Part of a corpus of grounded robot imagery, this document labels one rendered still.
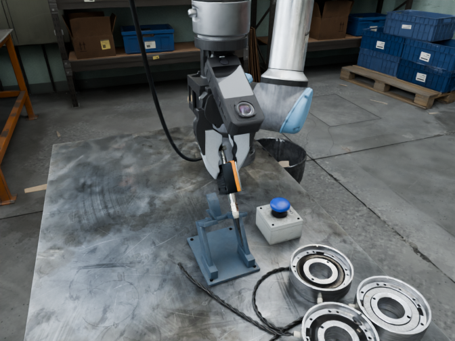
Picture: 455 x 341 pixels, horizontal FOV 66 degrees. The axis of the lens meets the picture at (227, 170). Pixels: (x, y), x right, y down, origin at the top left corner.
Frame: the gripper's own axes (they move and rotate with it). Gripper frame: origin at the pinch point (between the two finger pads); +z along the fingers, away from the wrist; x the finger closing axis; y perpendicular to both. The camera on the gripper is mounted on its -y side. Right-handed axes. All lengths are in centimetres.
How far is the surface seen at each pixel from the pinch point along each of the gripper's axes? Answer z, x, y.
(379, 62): 73, -303, 271
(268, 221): 15.4, -10.1, 2.8
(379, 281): 16.8, -20.6, -16.4
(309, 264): 17.0, -12.1, -8.7
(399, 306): 17.7, -20.7, -20.9
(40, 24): 26, 46, 362
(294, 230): 17.5, -15.0, 0.7
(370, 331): 16.8, -12.8, -22.8
